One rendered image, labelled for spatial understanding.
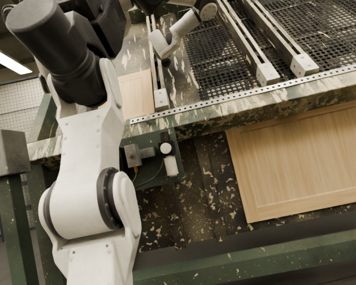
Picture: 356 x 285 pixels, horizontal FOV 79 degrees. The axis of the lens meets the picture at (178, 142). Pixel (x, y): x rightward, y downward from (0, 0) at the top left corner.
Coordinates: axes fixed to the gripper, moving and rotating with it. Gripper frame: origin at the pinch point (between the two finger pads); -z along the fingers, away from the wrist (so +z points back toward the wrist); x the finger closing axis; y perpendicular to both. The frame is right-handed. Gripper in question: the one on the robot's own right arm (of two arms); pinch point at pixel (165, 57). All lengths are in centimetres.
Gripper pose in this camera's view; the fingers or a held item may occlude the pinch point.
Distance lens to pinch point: 137.8
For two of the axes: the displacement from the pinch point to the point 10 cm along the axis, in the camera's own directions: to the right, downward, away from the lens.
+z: -0.4, 1.3, -9.9
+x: -2.3, -9.7, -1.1
